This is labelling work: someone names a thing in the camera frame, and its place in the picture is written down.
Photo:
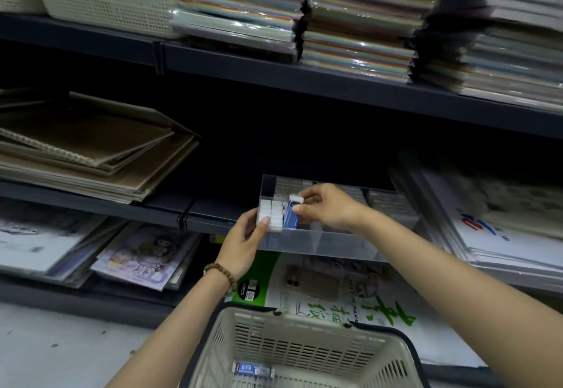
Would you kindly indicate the clear plastic divided tray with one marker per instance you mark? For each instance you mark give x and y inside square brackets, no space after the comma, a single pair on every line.
[334,247]

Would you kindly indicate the white poster paper stack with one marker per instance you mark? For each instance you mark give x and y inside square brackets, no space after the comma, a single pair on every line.
[506,233]

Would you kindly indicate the person's right hand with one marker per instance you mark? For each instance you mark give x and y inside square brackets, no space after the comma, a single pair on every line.
[334,207]

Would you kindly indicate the brown sketchbook stack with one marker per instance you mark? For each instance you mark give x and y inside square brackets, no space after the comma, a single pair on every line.
[97,150]

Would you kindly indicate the purple cartoon cover book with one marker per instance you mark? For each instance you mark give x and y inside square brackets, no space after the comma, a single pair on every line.
[145,255]

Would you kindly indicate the beige plastic shopping basket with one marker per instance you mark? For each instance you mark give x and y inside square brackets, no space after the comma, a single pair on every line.
[286,326]

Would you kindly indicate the person's right forearm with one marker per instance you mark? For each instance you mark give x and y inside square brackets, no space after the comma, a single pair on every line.
[475,304]

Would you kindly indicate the pile of mixed packaged erasers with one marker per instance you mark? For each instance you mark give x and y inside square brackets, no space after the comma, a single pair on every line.
[250,370]

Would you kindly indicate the person's left forearm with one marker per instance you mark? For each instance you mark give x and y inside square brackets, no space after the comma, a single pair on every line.
[167,339]

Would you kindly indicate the dark metal shelf unit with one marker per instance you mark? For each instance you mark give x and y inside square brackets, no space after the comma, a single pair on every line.
[264,71]

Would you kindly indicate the person's left hand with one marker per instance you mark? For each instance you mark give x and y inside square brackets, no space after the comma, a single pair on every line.
[239,247]

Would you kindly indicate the blue packaged eraser bundle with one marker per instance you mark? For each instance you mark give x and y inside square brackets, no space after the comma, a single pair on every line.
[292,218]

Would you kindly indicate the spiral sketch pad stack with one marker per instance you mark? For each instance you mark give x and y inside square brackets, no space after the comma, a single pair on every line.
[44,242]

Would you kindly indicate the green and white paper pack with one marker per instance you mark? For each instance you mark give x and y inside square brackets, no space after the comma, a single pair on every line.
[259,277]

